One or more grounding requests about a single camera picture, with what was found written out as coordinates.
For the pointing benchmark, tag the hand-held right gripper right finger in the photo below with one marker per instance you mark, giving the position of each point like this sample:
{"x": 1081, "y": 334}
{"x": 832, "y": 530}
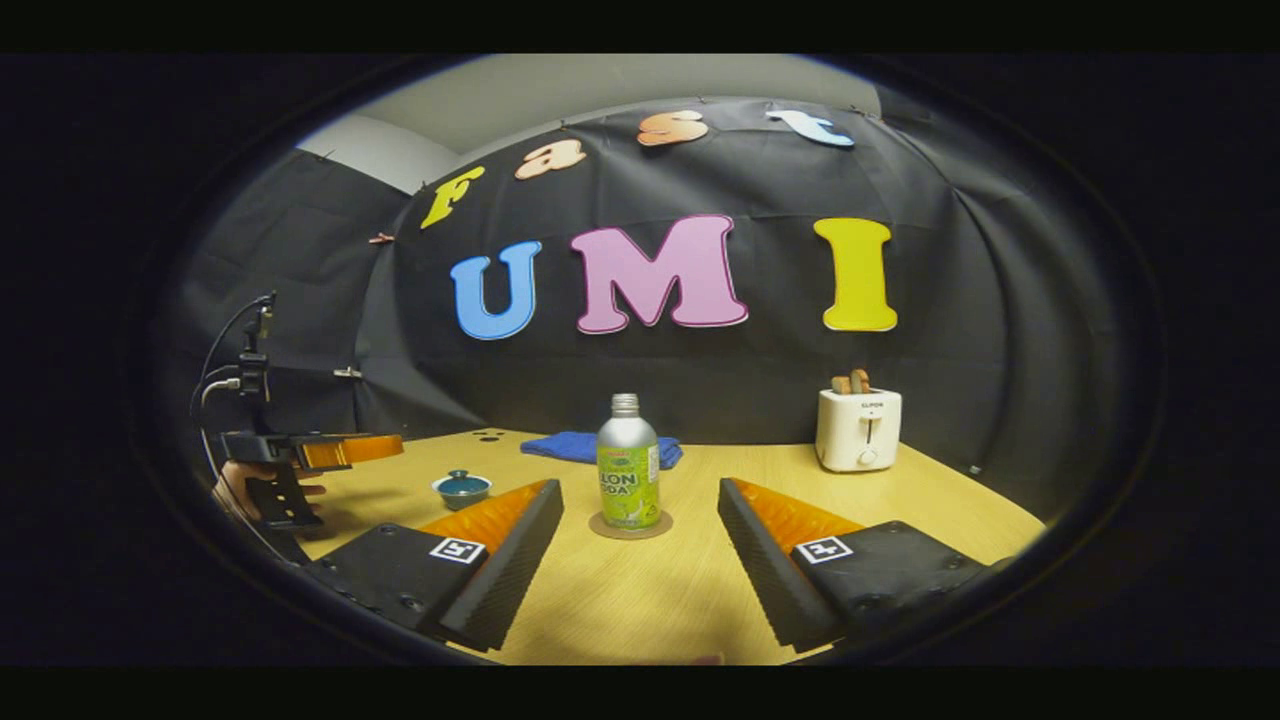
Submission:
{"x": 765, "y": 570}

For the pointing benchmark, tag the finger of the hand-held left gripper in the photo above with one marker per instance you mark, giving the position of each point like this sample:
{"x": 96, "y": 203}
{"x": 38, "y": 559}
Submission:
{"x": 340, "y": 450}
{"x": 285, "y": 495}

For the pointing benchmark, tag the round brown coaster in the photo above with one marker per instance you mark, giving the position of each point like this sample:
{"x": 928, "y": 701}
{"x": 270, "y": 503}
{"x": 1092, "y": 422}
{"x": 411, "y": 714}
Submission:
{"x": 603, "y": 530}

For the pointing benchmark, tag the black backdrop cloth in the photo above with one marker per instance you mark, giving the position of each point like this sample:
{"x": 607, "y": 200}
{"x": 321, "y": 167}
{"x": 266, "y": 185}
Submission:
{"x": 700, "y": 370}

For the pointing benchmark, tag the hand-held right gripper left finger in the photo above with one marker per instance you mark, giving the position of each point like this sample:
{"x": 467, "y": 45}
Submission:
{"x": 510, "y": 575}

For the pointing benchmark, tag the silver green-label water bottle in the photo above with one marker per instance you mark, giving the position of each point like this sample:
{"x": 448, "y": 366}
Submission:
{"x": 628, "y": 470}

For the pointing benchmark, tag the white toaster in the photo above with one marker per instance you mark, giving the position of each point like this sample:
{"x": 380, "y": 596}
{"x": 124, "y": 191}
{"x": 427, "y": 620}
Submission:
{"x": 858, "y": 430}

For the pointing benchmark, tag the blue towel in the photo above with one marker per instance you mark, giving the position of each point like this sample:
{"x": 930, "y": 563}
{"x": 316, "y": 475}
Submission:
{"x": 560, "y": 447}

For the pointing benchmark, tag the teal teacup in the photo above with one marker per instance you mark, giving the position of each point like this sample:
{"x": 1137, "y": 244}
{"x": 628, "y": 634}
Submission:
{"x": 460, "y": 500}

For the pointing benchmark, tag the toast slices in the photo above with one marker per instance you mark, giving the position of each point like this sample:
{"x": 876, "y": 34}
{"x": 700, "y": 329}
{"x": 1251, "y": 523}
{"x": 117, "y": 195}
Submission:
{"x": 850, "y": 382}

